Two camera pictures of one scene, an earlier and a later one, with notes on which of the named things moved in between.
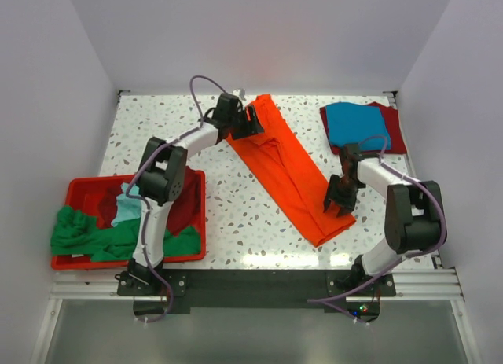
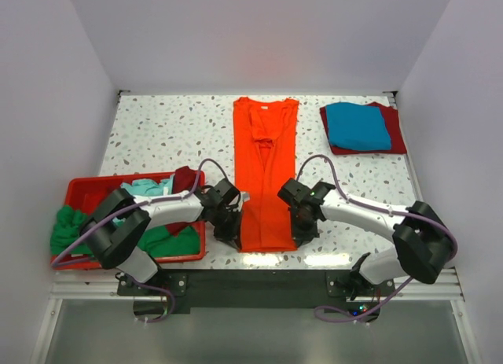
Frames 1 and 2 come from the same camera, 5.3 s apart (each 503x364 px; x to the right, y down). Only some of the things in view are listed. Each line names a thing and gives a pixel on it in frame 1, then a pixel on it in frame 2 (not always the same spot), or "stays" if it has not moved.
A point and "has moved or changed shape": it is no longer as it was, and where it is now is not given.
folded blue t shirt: [354, 124] stays
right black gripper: [342, 193] to [302, 230]
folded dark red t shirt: [391, 118] stays
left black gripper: [244, 123] to [229, 229]
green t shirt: [76, 233] stays
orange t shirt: [280, 158] has moved or changed shape
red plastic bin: [82, 194] stays
